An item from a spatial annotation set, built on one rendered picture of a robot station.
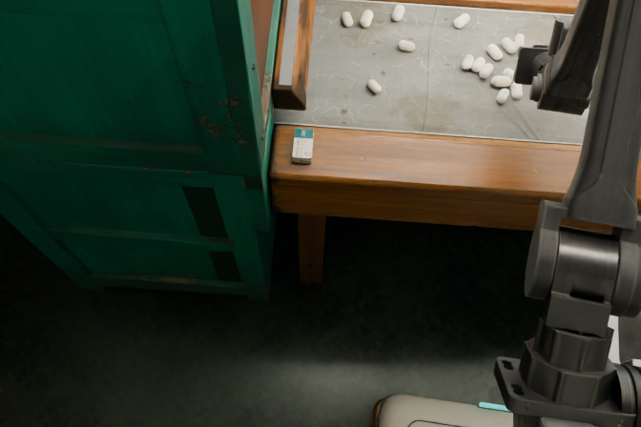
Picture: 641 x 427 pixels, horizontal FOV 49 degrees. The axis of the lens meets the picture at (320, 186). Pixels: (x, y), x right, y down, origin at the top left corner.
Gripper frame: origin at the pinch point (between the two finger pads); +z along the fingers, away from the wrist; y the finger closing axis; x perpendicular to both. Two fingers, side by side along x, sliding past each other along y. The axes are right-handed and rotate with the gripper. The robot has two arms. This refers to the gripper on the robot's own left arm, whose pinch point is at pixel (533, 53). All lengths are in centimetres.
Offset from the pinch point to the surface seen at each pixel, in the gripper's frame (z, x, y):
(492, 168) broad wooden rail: -13.0, 17.9, 7.2
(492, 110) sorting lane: -1.1, 10.9, 6.0
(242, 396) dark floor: 12, 98, 54
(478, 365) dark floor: 21, 90, -8
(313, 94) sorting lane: -0.2, 10.6, 40.3
